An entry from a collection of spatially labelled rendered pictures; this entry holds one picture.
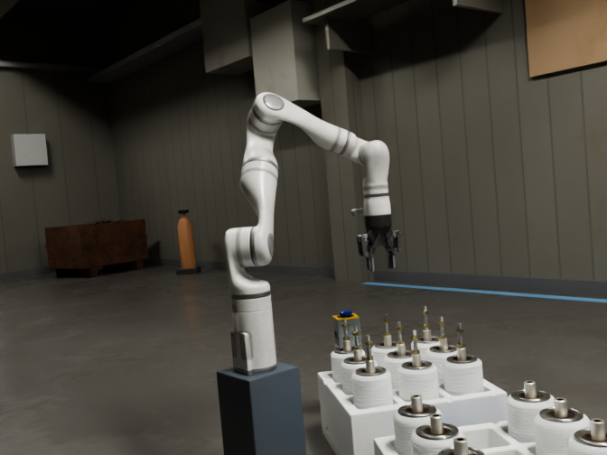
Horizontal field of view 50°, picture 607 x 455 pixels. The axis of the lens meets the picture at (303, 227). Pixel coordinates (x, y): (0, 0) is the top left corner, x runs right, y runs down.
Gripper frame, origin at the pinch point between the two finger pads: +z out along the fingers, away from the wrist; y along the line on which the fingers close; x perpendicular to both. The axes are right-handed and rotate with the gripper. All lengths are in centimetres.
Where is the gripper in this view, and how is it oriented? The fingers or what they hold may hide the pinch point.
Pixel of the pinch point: (381, 264)
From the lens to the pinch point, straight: 184.7
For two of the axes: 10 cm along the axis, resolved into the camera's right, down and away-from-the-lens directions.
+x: -4.6, 0.0, 8.9
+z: 0.8, 10.0, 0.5
